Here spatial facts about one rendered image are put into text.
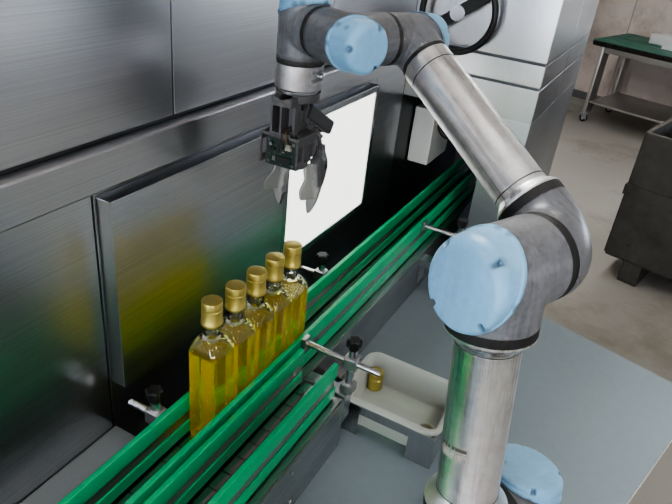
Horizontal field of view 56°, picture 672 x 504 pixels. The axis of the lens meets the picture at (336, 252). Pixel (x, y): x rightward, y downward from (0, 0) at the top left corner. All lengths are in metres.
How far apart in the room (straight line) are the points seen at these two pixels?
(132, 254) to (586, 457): 1.01
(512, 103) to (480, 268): 1.14
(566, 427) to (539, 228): 0.84
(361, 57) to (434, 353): 0.93
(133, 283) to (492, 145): 0.58
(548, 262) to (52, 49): 0.64
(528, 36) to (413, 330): 0.81
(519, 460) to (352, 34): 0.68
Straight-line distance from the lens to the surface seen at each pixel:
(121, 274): 1.01
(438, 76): 0.94
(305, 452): 1.18
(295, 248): 1.15
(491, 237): 0.72
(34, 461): 1.11
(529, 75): 1.79
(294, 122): 1.01
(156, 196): 1.01
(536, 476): 1.05
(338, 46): 0.89
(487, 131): 0.89
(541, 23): 1.77
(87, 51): 0.90
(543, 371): 1.68
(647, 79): 7.58
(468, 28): 1.81
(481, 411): 0.83
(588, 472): 1.47
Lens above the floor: 1.73
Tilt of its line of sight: 29 degrees down
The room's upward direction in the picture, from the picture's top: 7 degrees clockwise
